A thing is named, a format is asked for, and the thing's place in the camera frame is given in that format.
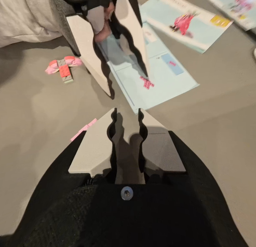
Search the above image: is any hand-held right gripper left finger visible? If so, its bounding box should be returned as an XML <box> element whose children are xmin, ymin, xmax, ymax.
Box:
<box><xmin>68</xmin><ymin>108</ymin><xmax>118</xmax><ymax>184</ymax></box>

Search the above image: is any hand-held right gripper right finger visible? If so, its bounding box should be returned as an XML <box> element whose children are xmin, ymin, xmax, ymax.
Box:
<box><xmin>138</xmin><ymin>108</ymin><xmax>187</xmax><ymax>184</ymax></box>

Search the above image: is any person's left hand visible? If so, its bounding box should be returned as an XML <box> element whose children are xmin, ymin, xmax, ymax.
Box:
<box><xmin>95</xmin><ymin>2</ymin><xmax>115</xmax><ymax>42</ymax></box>

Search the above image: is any grey desk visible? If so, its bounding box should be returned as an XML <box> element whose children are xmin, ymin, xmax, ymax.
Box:
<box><xmin>0</xmin><ymin>0</ymin><xmax>256</xmax><ymax>247</ymax></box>

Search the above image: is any person's left forearm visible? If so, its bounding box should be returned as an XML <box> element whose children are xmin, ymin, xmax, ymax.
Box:
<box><xmin>0</xmin><ymin>0</ymin><xmax>81</xmax><ymax>57</ymax></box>

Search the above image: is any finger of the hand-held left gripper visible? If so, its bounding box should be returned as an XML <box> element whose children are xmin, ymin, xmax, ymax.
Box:
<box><xmin>110</xmin><ymin>0</ymin><xmax>150</xmax><ymax>78</ymax></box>
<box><xmin>66</xmin><ymin>15</ymin><xmax>115</xmax><ymax>100</ymax></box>

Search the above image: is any long pink brick plate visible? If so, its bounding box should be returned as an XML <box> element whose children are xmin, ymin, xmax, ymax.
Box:
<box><xmin>70</xmin><ymin>124</ymin><xmax>90</xmax><ymax>142</ymax></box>

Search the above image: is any light blue instruction booklet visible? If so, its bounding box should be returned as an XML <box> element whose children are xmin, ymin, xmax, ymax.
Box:
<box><xmin>96</xmin><ymin>23</ymin><xmax>200</xmax><ymax>114</ymax></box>

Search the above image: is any closed instruction booklet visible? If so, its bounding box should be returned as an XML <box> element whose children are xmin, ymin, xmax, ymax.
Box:
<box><xmin>139</xmin><ymin>0</ymin><xmax>234</xmax><ymax>54</ymax></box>

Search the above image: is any white instruction booklet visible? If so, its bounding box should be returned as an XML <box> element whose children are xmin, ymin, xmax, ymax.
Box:
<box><xmin>201</xmin><ymin>0</ymin><xmax>256</xmax><ymax>31</ymax></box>

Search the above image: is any pink red brick model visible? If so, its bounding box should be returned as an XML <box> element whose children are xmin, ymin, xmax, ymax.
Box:
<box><xmin>45</xmin><ymin>55</ymin><xmax>83</xmax><ymax>84</ymax></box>

